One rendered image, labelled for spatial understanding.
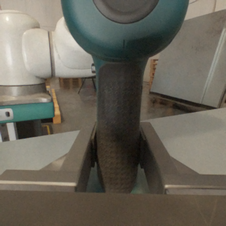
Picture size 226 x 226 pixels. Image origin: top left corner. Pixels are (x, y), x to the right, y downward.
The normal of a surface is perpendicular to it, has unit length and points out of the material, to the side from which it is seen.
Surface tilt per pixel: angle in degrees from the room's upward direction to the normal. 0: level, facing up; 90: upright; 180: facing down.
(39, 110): 90
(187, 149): 0
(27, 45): 86
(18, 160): 0
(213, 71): 78
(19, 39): 87
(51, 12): 90
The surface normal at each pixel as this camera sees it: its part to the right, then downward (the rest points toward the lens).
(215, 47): -0.88, -0.09
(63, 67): 0.21, 0.73
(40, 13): 0.37, 0.29
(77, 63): 0.16, 0.90
